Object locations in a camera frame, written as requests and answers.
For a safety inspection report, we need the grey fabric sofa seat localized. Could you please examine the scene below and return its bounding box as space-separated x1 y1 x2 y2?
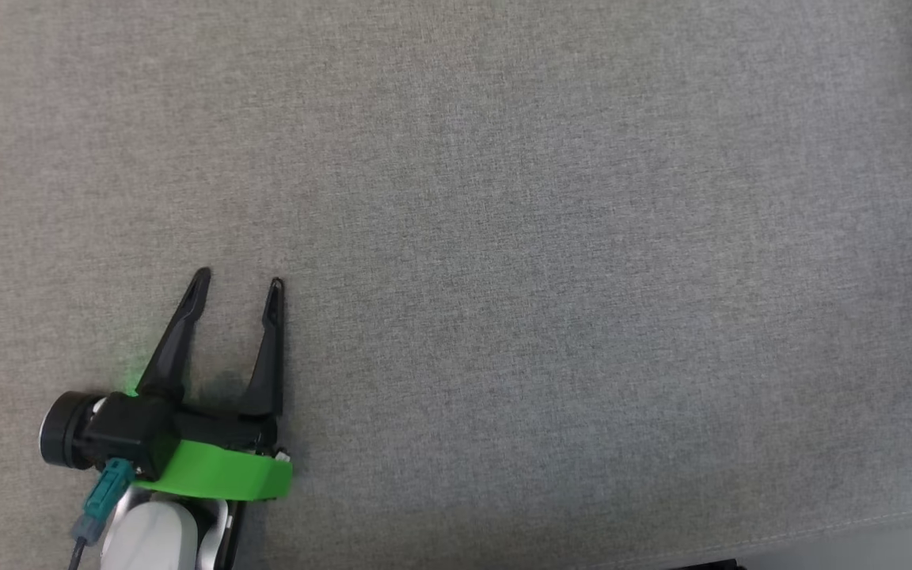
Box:
0 0 912 570

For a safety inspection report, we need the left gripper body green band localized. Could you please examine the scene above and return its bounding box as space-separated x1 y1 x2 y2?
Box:
133 410 295 503

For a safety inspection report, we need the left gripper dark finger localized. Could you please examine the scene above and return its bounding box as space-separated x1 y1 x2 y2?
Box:
237 277 286 418
136 267 212 397

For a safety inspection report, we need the left camera cable teal connector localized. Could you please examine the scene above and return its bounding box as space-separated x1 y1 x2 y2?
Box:
67 458 138 570

